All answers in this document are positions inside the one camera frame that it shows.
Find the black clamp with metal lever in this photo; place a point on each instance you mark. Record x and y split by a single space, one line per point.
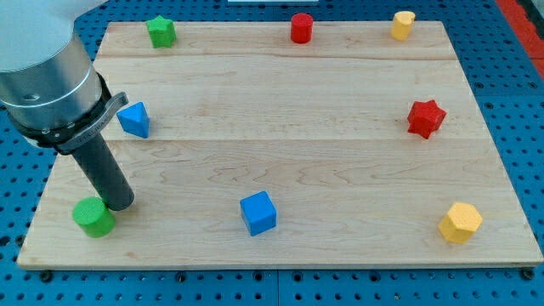
76 133

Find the wooden board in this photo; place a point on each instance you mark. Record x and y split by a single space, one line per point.
237 108

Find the yellow heart block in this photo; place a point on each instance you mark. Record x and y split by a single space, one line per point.
402 24

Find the red star block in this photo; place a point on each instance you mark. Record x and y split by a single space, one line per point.
425 118

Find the green star block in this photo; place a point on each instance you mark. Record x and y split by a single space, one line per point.
161 32

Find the red cylinder block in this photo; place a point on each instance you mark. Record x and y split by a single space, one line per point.
301 28

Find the green cylinder block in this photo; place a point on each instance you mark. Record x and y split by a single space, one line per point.
93 217

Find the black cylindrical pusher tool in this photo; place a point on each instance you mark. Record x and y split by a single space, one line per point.
104 173

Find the blue triangle block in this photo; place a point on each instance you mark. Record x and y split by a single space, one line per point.
135 120

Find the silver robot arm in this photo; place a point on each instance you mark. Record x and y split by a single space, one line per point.
47 79

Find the yellow hexagon block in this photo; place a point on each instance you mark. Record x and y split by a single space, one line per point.
460 223

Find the blue cube block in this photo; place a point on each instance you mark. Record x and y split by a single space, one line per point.
258 213

